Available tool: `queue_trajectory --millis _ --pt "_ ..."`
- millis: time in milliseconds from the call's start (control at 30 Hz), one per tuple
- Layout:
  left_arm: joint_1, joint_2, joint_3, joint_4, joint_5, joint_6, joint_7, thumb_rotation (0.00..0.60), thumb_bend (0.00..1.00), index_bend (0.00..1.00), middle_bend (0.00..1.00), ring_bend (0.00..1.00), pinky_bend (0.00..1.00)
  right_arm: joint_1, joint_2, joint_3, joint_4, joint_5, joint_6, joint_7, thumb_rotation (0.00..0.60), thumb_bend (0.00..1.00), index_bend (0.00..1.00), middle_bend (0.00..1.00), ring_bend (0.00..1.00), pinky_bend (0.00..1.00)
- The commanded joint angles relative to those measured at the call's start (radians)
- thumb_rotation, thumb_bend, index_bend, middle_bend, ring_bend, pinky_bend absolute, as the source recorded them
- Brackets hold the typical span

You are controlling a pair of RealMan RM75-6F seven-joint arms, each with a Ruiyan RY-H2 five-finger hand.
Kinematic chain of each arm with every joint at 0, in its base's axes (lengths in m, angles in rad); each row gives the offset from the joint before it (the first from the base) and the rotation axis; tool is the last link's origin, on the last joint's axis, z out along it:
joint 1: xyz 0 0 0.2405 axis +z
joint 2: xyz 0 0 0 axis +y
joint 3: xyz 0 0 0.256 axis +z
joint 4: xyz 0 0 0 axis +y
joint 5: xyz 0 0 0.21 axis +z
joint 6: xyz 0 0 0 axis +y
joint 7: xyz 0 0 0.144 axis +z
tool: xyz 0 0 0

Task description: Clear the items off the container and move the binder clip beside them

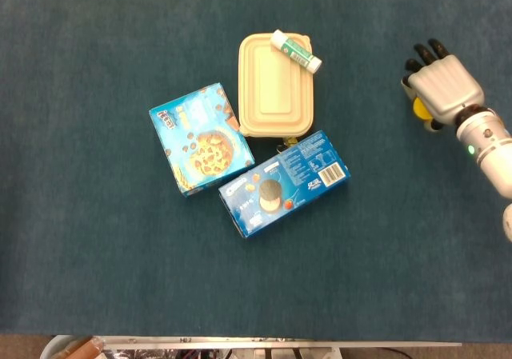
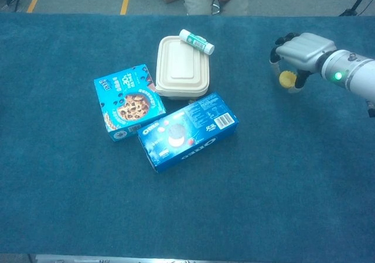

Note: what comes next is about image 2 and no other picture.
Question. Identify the metal table frame rail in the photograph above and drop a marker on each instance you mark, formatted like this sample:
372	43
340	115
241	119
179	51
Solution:
88	258

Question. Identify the beige lidded lunch box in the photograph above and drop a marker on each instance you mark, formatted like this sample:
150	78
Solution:
178	69

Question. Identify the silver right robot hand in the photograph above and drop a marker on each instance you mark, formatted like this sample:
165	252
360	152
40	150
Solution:
304	50

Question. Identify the shiny metal handheld object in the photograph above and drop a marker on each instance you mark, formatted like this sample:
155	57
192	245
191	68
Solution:
216	7

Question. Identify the white green glue stick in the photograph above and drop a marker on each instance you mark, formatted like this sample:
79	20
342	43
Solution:
194	41

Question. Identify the blue felt table cloth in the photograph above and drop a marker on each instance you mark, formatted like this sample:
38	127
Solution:
88	201

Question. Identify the light blue cookie box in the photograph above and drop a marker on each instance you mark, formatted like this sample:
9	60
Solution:
129	107

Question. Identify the yellow object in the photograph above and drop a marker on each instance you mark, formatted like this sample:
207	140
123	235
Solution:
286	79

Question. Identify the blue Oreo box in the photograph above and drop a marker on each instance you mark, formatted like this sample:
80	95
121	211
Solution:
187	134

